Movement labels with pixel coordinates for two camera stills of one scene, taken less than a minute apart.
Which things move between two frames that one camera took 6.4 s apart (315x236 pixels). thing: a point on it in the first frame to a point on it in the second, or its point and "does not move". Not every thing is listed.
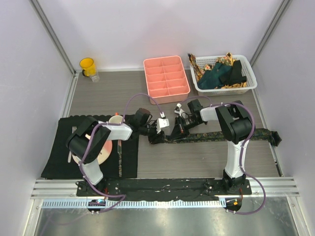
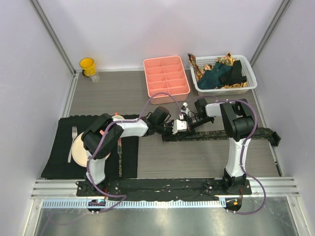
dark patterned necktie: [263, 134] does not move
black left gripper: [157, 137] to [165, 138]
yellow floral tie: [228, 60] does not move
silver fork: [74, 128] does not move
